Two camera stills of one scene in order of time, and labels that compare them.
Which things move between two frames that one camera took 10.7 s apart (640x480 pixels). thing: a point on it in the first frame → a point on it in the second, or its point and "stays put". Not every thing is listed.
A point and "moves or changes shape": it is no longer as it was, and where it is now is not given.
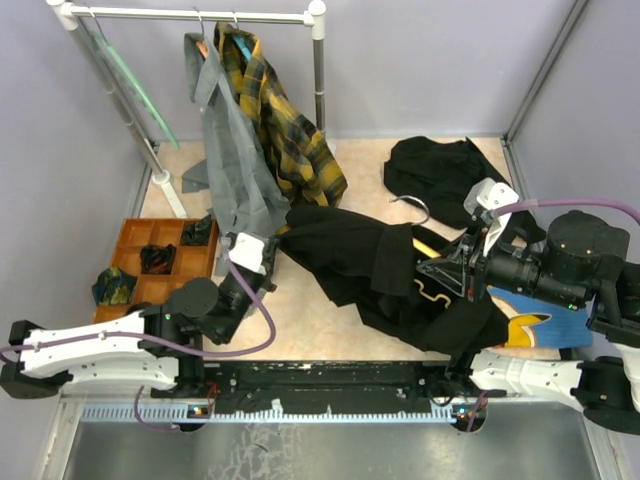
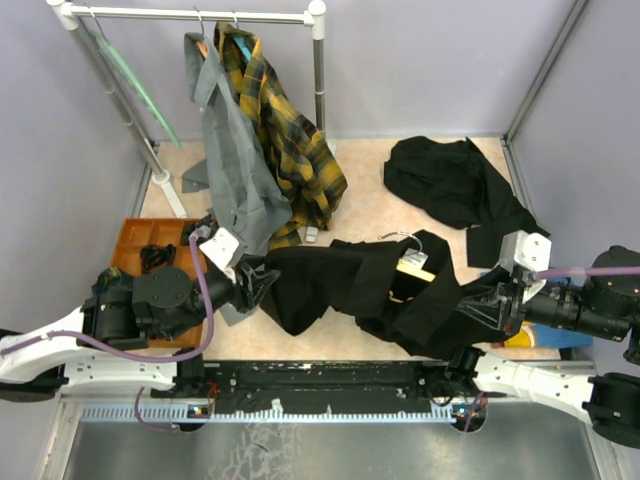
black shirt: x=374 y=266 moves or changes shape
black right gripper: x=451 y=270 → x=486 y=305
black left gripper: x=268 y=264 → x=256 y=284
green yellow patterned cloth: x=113 y=287 stays put
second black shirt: x=442 y=175 stays put
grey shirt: x=245 y=197 stays put
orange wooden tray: x=191 y=262 stays put
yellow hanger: x=423 y=247 → x=410 y=263
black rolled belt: x=157 y=260 stays put
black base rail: x=400 y=385 stays put
